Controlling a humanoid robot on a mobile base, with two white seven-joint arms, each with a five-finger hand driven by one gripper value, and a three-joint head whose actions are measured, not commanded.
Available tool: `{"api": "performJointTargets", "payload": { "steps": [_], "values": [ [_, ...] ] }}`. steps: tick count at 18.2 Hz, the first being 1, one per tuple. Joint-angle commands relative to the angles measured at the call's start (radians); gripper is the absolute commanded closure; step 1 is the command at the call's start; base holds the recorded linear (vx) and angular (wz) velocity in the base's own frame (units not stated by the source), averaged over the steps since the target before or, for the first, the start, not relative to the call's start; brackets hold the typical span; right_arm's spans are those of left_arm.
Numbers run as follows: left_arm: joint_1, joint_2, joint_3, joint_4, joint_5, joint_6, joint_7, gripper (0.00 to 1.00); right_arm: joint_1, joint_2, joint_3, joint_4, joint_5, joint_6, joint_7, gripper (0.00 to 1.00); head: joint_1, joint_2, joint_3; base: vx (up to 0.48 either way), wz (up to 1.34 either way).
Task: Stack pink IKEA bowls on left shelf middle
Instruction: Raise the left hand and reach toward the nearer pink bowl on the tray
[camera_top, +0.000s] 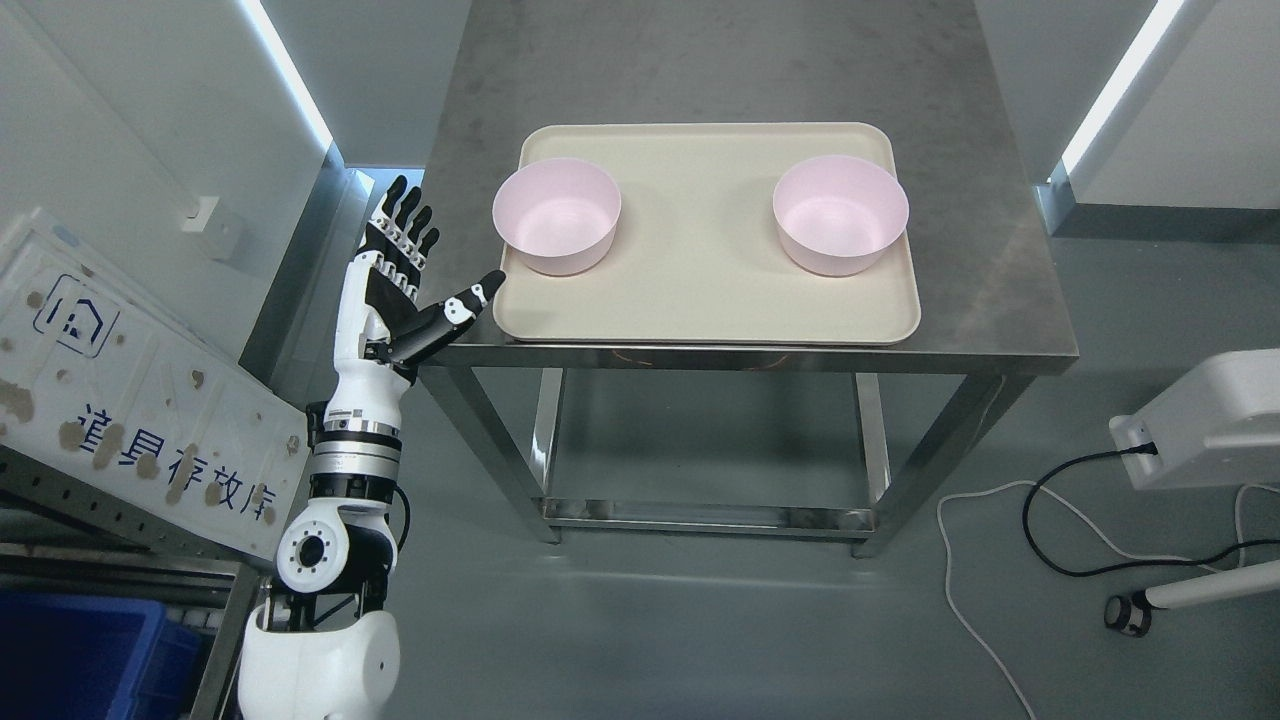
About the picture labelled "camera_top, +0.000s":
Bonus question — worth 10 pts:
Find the white sign board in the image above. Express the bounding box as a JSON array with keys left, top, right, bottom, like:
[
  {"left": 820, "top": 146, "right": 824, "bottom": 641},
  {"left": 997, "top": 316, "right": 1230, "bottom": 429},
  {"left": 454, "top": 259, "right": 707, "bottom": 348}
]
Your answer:
[{"left": 1, "top": 209, "right": 306, "bottom": 562}]

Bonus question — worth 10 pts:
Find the white wall socket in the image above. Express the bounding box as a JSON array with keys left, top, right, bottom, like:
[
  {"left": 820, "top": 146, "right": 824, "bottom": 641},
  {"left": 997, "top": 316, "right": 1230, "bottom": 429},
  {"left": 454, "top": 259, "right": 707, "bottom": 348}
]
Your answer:
[{"left": 180, "top": 195, "right": 223, "bottom": 238}]

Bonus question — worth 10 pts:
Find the pink bowl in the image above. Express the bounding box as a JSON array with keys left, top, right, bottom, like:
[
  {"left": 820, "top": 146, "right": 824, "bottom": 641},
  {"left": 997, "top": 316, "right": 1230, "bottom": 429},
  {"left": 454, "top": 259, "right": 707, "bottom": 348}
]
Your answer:
[
  {"left": 492, "top": 158, "right": 623, "bottom": 277},
  {"left": 771, "top": 154, "right": 910, "bottom": 277}
]

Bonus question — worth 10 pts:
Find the white device on stand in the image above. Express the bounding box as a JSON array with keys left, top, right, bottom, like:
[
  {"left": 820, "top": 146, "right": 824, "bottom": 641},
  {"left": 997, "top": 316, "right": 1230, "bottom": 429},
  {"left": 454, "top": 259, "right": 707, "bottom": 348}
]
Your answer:
[{"left": 1108, "top": 348, "right": 1279, "bottom": 491}]

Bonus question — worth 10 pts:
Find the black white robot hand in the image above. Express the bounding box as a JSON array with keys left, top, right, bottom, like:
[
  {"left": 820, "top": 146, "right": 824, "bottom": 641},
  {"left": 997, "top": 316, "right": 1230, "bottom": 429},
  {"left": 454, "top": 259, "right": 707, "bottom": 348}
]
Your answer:
[{"left": 333, "top": 176, "right": 506, "bottom": 383}]

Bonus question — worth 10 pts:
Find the black cable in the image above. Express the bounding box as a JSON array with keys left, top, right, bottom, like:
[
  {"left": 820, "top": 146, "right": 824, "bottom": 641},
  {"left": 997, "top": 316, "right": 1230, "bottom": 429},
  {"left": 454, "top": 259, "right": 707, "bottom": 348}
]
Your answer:
[{"left": 1021, "top": 445, "right": 1280, "bottom": 579}]

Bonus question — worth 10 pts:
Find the metal shelf rack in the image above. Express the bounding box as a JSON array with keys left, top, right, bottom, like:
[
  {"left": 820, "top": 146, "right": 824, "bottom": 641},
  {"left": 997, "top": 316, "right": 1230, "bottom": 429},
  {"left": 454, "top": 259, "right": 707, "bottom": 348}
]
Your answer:
[{"left": 1, "top": 447, "right": 265, "bottom": 719}]

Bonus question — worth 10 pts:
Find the blue bin lower left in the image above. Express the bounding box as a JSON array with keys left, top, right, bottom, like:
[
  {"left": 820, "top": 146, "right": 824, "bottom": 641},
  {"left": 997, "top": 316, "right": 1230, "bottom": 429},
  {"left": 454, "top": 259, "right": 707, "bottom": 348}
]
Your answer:
[{"left": 1, "top": 591, "right": 202, "bottom": 719}]

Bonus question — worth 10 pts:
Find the white cable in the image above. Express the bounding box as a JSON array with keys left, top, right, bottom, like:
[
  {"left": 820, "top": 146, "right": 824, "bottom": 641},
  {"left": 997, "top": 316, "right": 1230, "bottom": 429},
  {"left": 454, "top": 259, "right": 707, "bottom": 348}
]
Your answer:
[{"left": 937, "top": 479, "right": 1280, "bottom": 720}]

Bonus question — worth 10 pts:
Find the beige plastic tray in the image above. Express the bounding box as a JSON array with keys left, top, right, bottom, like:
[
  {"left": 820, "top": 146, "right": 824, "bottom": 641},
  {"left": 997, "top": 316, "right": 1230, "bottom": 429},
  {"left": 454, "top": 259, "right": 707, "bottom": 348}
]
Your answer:
[{"left": 490, "top": 122, "right": 922, "bottom": 346}]

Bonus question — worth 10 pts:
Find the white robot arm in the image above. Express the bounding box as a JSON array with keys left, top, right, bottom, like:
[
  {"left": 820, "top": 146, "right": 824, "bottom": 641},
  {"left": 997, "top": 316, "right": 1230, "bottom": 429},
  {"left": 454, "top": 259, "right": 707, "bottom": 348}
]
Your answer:
[{"left": 236, "top": 363, "right": 410, "bottom": 719}]

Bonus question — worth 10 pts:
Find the white stand leg with caster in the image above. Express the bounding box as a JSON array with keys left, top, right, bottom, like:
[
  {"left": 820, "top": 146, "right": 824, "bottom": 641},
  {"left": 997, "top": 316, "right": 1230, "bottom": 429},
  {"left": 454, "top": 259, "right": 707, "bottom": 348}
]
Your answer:
[{"left": 1103, "top": 560, "right": 1279, "bottom": 638}]

